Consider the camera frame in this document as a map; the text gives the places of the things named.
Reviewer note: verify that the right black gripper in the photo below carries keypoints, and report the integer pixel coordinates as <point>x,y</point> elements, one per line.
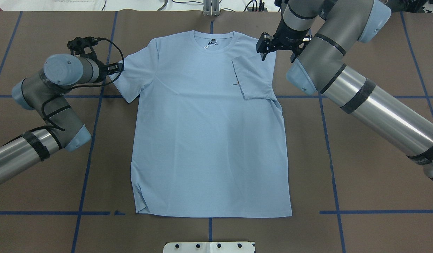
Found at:
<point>286,36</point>

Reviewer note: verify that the aluminium frame post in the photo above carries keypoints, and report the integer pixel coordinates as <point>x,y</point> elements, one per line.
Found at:
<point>211,8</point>

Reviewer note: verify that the light blue t-shirt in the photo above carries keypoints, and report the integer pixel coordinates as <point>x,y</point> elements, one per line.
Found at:
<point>210,139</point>

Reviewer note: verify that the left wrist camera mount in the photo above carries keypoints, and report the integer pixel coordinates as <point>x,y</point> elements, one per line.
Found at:
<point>83,47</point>

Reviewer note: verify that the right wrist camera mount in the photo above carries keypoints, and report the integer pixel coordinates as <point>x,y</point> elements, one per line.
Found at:
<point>298,49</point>

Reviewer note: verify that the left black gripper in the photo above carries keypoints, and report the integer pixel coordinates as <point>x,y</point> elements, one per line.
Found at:
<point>103,69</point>

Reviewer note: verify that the white camera pillar base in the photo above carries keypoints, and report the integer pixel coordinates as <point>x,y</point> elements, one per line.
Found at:
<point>210,247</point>

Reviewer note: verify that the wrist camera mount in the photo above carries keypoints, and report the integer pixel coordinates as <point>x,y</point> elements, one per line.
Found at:
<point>298,49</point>
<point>83,47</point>

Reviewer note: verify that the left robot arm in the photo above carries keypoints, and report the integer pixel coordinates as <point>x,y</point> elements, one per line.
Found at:
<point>44,92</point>

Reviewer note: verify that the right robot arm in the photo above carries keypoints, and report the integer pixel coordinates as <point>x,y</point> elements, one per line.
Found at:
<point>320,33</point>

